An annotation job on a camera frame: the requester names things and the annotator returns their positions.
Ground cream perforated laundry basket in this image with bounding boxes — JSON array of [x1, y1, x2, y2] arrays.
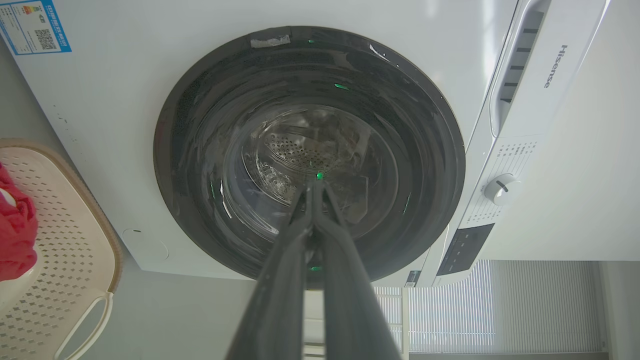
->
[[0, 139, 124, 360]]

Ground white Hisense washing machine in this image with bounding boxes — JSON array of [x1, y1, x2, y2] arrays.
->
[[0, 0, 612, 288]]

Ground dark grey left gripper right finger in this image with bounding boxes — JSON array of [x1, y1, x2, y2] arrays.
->
[[313, 181, 403, 360]]

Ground blue energy label sticker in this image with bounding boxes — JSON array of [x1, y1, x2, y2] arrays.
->
[[0, 0, 72, 56]]

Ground red garment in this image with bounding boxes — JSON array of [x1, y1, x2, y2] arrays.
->
[[0, 164, 39, 282]]

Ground white vertical window blinds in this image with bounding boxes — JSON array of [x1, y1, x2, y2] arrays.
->
[[304, 259, 604, 357]]

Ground black washing machine display panel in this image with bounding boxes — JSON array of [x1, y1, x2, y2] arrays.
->
[[436, 223, 496, 277]]

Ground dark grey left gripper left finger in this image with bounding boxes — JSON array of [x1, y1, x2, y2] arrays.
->
[[226, 184, 315, 360]]

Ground white washing machine dial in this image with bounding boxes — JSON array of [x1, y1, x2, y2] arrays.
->
[[484, 173, 522, 206]]

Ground round dark washing machine door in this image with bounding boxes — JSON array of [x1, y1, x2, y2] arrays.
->
[[153, 26, 467, 290]]

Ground white detergent drawer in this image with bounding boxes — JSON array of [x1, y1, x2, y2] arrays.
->
[[489, 0, 553, 138]]

